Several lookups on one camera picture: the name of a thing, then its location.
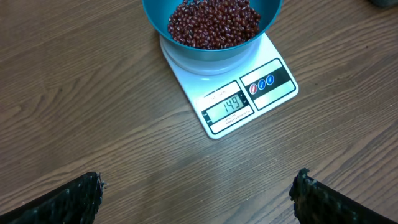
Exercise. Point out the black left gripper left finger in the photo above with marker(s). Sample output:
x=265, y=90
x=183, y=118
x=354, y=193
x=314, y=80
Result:
x=77, y=201

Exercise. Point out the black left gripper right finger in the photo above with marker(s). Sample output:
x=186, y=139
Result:
x=316, y=203

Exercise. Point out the white digital kitchen scale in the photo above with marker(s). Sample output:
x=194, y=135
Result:
x=229, y=93

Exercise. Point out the teal blue bowl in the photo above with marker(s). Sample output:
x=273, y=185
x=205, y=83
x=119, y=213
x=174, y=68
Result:
x=158, y=13

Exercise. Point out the red beans in bowl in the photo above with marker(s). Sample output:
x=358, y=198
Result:
x=213, y=25

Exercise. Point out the clear plastic container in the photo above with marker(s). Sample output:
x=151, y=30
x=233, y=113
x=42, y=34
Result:
x=384, y=3

